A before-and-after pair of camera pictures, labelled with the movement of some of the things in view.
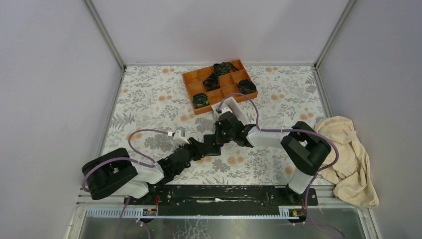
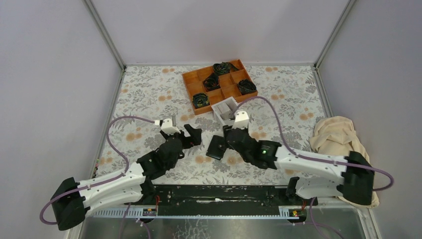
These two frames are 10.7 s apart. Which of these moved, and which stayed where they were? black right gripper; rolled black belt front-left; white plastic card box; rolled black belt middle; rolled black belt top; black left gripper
Moved: black right gripper; black left gripper
Stayed: rolled black belt middle; rolled black belt front-left; rolled black belt top; white plastic card box
